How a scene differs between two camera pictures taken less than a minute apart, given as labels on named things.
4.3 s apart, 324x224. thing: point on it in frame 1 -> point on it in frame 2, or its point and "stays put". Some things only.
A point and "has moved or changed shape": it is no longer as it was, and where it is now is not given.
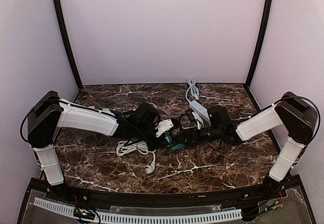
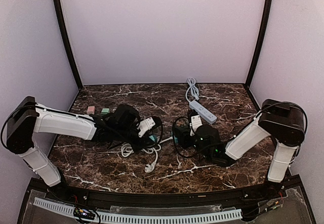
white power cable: [126, 146] has moved or changed shape
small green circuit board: [84, 213] stays put
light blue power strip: [200, 110] stays put
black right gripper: [193, 136] -> [180, 135]
